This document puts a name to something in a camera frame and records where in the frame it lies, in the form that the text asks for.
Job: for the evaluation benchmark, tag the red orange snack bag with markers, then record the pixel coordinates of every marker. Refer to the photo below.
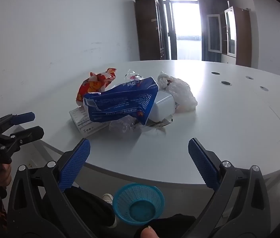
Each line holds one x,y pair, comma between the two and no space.
92,84

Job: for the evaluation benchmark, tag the blue plastic package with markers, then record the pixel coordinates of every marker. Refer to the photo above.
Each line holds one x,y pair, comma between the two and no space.
122,101

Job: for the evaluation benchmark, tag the white paper box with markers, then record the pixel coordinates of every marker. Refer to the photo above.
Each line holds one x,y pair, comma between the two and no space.
85,124

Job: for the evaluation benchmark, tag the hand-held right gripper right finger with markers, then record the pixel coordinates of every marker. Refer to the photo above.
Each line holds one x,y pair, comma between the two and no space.
202,161

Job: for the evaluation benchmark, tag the bright balcony window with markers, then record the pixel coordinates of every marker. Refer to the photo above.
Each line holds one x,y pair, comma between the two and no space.
187,17

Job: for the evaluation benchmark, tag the white plastic container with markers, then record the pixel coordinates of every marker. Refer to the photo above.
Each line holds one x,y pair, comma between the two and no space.
163,106

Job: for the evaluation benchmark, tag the person's right hand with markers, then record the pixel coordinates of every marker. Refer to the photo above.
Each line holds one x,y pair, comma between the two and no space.
149,233

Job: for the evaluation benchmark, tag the dark wooden cabinet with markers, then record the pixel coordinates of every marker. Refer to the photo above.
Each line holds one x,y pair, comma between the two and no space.
147,29

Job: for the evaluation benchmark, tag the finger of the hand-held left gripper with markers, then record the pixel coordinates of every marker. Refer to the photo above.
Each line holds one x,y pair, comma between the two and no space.
24,117
30,132

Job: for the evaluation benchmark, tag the white plastic bag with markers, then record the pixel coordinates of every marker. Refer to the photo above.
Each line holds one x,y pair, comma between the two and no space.
182,94

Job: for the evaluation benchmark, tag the person's left leg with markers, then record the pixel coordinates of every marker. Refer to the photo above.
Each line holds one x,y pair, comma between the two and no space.
85,208

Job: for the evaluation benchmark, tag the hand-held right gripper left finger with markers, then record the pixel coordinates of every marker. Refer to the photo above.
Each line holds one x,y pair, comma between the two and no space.
76,163

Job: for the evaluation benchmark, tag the blue plastic basket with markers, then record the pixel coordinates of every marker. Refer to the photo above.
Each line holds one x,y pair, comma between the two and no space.
127,198

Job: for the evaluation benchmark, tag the brown glass door cabinet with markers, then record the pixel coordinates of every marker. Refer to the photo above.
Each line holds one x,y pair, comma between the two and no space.
242,37

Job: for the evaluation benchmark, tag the clear wrapper with red print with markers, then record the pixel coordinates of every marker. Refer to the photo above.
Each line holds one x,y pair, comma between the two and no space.
132,75

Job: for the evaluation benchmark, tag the person's white left shoe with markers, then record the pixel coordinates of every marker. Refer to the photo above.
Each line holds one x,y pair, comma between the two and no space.
109,198

